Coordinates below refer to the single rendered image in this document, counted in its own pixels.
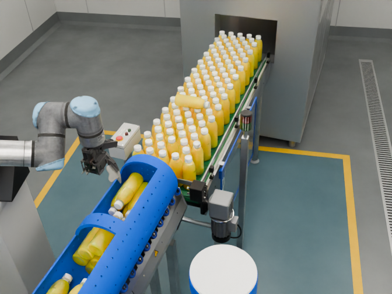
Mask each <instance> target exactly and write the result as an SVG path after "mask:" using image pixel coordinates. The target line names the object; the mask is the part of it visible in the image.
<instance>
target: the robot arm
mask: <svg viewBox="0 0 392 294"><path fill-rule="evenodd" d="M33 125H34V126H35V127H36V128H37V129H38V137H37V141H7V140H0V166H25V167H36V170H37V171H50V170H61V169H63V168H64V161H65V136H66V128H76V129H77V132H78V137H79V141H80V144H81V145H82V146H83V148H82V154H83V159H82V160H81V161H80V162H81V165H82V169H83V172H82V173H81V174H83V173H84V172H86V174H87V175H88V173H93V174H98V175H101V173H102V172H103V171H104V170H105V169H104V167H105V166H106V164H108V166H106V170H107V172H108V173H109V175H108V180H109V181H110V182H113V181H114V180H116V179H117V180H118V182H119V183H120V184H121V182H122V181H121V174H120V171H119V168H118V166H117V164H116V162H115V160H114V159H113V158H112V157H111V156H110V155H109V154H108V153H107V151H104V150H105V149H108V148H115V147H117V144H118V141H115V140H113V139H105V134H104V129H103V123H102V118H101V115H100V107H99V105H98V102H97V100H96V99H94V98H92V97H90V96H80V97H76V98H74V99H73V100H72V101H71V102H50V101H47V102H41V103H38V104H37V105H36V106H35V108H34V110H33ZM82 163H84V165H85V166H84V168H83V164H82Z"/></svg>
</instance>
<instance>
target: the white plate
mask: <svg viewBox="0 0 392 294"><path fill-rule="evenodd" d="M190 279H191V283H192V285H193V287H194V288H195V290H196V291H197V292H198V293H199V294H249V293H250V292H251V291H252V289H253V288H254V286H255V284H256V281H257V267H256V264H255V262H254V261H253V259H252V258H251V257H250V256H249V255H248V254H247V253H246V252H245V251H244V250H242V249H240V248H238V247H235V246H231V245H227V244H219V245H214V246H210V247H207V248H205V249H203V250H202V251H200V252H199V253H198V254H197V255H196V256H195V257H194V259H193V261H192V263H191V266H190Z"/></svg>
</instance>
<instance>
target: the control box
mask: <svg viewBox="0 0 392 294"><path fill-rule="evenodd" d="M129 128H130V129H131V131H130V132H128V131H127V129H129ZM121 131H122V132H121ZM125 132H128V135H125ZM117 136H122V139H121V140H116V137H117ZM111 139H113V140H115V141H118V144H117V147H115V148H109V153H110V156H111V157H114V158H118V159H123V160H126V159H127V158H128V157H129V155H130V154H131V152H132V151H133V150H134V146H135V145H137V144H138V143H139V142H140V140H141V132H140V127H139V125H134V124H128V123H123V125H122V126H121V127H120V128H119V129H118V131H117V132H116V133H115V134H114V135H113V137H112V138H111Z"/></svg>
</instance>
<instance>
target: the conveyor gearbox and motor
mask: <svg viewBox="0 0 392 294"><path fill-rule="evenodd" d="M233 203H234V195H233V193H232V192H228V191H223V190H218V189H215V191H214V192H213V194H212V195H211V196H210V198H209V199H208V210H209V217H210V218H211V231H212V238H213V240H214V241H215V242H217V243H226V242H228V241H229V240H230V238H233V239H236V238H239V237H240V236H241V235H242V229H241V227H240V226H239V225H238V223H239V217H238V216H234V211H233V208H234V207H233ZM237 227H239V229H240V235H239V236H237V237H231V232H235V233H236V230H237Z"/></svg>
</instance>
